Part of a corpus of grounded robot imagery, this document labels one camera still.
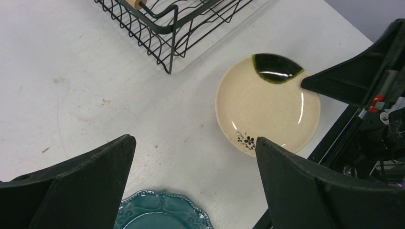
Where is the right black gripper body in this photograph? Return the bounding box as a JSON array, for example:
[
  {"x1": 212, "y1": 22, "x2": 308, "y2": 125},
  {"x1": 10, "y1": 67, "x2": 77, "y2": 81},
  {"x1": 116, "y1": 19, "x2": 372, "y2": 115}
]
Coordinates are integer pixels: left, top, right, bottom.
[{"x1": 358, "y1": 70, "x2": 405, "y2": 160}]

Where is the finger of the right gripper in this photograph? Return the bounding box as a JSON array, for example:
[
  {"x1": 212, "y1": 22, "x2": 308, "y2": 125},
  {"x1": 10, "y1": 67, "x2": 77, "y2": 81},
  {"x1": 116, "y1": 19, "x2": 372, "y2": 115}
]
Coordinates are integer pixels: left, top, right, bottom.
[{"x1": 300, "y1": 19, "x2": 405, "y2": 106}]

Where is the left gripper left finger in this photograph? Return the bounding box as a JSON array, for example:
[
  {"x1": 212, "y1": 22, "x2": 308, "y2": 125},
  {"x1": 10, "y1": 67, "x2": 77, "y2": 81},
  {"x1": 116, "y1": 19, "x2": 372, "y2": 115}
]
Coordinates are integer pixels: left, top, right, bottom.
[{"x1": 0, "y1": 135, "x2": 136, "y2": 229}]

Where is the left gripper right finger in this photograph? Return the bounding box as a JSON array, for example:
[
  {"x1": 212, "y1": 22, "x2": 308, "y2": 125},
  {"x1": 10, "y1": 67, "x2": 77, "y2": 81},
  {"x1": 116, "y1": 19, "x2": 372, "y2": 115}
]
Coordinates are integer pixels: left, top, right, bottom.
[{"x1": 256, "y1": 137, "x2": 405, "y2": 229}]

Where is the teal scalloped plate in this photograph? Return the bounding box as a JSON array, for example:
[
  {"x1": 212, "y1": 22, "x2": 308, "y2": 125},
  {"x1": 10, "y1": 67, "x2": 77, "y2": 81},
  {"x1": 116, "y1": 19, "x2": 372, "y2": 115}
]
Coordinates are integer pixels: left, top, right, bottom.
[{"x1": 114, "y1": 189, "x2": 213, "y2": 229}]

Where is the cream plate with black accent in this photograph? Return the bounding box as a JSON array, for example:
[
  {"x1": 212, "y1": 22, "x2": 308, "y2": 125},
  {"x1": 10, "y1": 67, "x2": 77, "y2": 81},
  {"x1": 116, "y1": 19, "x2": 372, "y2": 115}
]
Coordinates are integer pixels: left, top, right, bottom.
[{"x1": 215, "y1": 53, "x2": 321, "y2": 156}]

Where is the black wire dish rack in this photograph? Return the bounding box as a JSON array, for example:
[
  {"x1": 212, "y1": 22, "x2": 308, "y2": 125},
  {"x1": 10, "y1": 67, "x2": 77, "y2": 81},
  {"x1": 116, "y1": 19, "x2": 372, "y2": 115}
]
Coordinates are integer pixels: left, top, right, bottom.
[{"x1": 95, "y1": 0, "x2": 252, "y2": 74}]

